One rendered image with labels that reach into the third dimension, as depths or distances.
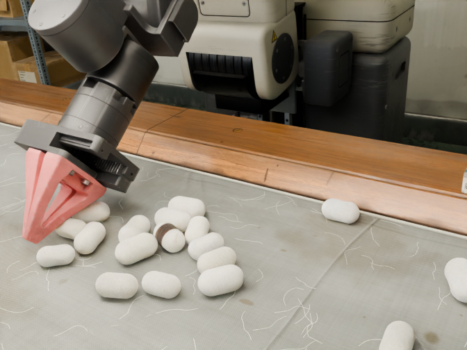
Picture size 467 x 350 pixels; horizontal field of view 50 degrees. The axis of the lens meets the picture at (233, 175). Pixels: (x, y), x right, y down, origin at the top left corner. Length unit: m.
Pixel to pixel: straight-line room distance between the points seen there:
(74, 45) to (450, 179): 0.36
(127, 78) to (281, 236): 0.20
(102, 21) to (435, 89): 2.10
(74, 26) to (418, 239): 0.34
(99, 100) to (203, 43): 0.62
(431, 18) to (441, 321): 2.07
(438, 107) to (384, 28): 1.29
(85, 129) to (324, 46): 0.72
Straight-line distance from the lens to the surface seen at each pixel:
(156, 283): 0.39
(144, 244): 0.43
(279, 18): 1.05
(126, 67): 0.48
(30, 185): 0.47
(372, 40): 1.23
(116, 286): 0.39
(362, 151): 0.55
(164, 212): 0.46
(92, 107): 0.47
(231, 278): 0.38
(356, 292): 0.39
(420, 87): 2.46
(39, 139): 0.47
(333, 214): 0.46
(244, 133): 0.60
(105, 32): 0.46
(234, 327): 0.37
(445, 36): 2.39
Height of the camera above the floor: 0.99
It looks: 27 degrees down
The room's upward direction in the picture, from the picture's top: 4 degrees counter-clockwise
